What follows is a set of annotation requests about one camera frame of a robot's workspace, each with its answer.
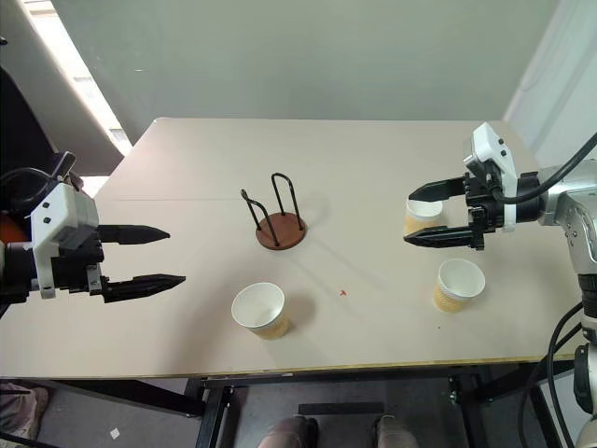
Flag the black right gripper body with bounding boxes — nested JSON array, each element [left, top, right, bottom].
[[464, 172, 507, 254]]

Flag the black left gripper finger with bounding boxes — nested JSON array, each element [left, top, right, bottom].
[[102, 273, 187, 304], [98, 224, 172, 247]]

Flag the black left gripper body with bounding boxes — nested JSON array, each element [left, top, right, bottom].
[[50, 226, 111, 299]]

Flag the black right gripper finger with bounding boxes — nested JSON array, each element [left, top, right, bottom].
[[403, 224, 476, 249], [409, 176, 468, 203]]

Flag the tan paper cup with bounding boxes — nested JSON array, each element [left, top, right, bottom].
[[230, 281, 293, 342], [403, 197, 445, 240], [432, 258, 487, 315]]

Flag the pinkish cloth bundle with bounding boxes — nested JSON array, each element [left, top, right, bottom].
[[0, 381, 49, 441]]

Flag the black flat plate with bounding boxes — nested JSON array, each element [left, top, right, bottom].
[[297, 402, 386, 417]]

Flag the dark rounded shape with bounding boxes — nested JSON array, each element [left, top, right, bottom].
[[374, 413, 420, 448], [257, 416, 320, 448]]

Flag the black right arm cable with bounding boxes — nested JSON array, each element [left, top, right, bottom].
[[493, 134, 597, 205]]

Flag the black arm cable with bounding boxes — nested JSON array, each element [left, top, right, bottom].
[[0, 166, 55, 221], [493, 134, 597, 205]]

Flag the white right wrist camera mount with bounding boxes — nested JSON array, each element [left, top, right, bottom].
[[462, 121, 520, 234]]

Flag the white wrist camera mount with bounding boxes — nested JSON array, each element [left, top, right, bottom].
[[29, 181, 100, 301], [462, 121, 520, 234]]

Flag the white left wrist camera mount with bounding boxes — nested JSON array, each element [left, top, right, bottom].
[[29, 181, 100, 301]]

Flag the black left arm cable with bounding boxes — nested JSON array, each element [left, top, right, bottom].
[[0, 166, 55, 221]]

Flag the black table frame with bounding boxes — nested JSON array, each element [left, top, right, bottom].
[[44, 357, 563, 448]]

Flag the wooden cup rack black wires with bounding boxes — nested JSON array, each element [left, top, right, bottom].
[[239, 172, 310, 253]]

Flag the black robot body cable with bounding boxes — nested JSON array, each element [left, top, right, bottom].
[[516, 301, 585, 448]]

